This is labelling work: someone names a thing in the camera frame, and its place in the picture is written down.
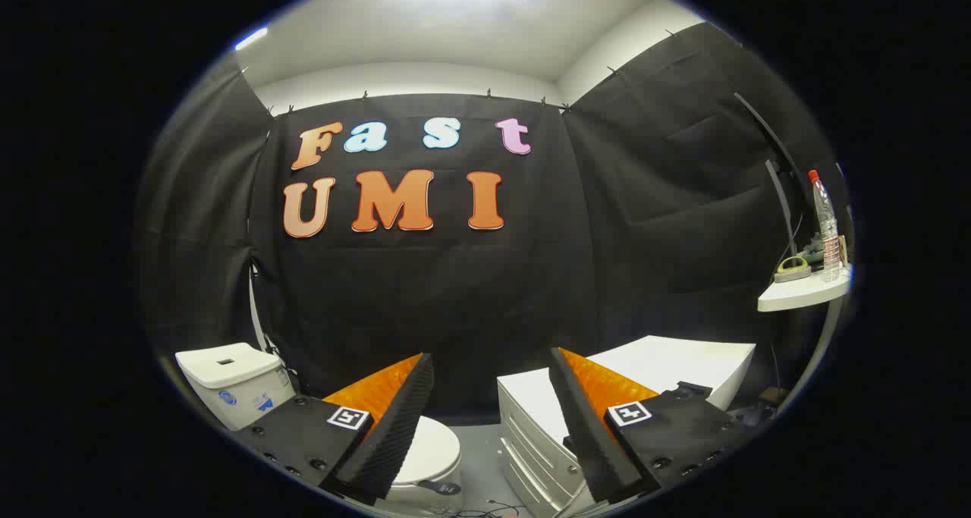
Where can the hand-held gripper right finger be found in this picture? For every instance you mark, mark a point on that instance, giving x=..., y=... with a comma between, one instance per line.
x=584, y=427

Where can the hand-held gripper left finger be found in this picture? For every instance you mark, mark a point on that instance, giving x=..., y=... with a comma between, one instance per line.
x=394, y=427

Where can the white toilet lid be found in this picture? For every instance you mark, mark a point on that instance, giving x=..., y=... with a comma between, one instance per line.
x=434, y=448

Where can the white toilet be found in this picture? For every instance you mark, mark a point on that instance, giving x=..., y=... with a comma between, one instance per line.
x=235, y=381

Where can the white drawer cabinet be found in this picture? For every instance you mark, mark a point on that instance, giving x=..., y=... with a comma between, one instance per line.
x=683, y=359

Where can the black backdrop cloth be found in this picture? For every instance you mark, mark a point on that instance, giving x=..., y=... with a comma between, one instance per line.
x=455, y=298

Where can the white side table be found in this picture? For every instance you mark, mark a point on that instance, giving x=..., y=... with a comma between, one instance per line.
x=796, y=294

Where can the clear plastic water bottle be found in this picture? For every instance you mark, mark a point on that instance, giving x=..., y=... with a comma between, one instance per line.
x=827, y=230

